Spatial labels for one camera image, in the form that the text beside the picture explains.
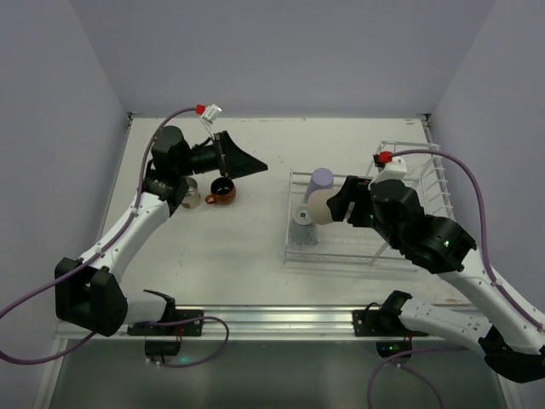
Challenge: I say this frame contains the beige plastic cup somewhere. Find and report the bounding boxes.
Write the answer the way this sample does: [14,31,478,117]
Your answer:
[307,188,340,225]

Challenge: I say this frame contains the orange ceramic mug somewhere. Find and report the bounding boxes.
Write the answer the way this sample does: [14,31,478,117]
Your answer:
[204,177,237,205]

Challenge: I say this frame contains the lavender plastic cup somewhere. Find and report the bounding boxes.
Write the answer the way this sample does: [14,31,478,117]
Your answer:
[304,168,335,204]

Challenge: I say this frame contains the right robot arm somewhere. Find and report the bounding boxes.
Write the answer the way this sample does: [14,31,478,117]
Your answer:
[325,176,544,383]

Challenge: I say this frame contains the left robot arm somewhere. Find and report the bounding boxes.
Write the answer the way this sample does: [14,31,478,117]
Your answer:
[54,126,268,337]

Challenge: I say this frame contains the grey mug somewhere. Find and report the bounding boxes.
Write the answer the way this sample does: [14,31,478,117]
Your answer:
[290,204,318,246]

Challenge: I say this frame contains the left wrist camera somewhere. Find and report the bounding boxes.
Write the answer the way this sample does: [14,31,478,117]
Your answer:
[200,104,222,137]

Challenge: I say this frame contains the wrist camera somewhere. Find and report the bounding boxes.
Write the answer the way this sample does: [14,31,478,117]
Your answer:
[200,104,222,137]
[373,151,407,183]

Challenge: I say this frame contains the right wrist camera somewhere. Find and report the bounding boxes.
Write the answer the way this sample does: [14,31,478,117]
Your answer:
[373,151,407,183]

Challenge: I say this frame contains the white wire dish rack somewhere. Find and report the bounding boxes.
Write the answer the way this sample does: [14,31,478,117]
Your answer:
[284,153,455,271]

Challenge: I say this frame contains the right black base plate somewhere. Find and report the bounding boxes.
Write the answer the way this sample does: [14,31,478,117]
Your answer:
[352,302,429,337]

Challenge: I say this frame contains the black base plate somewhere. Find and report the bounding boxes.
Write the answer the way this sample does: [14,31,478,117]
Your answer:
[352,302,429,337]
[127,309,204,337]

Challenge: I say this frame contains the aluminium mounting rail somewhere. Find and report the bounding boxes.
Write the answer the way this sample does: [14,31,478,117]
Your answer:
[54,302,473,342]

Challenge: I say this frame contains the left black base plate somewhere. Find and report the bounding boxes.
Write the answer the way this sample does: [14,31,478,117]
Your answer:
[127,309,204,337]

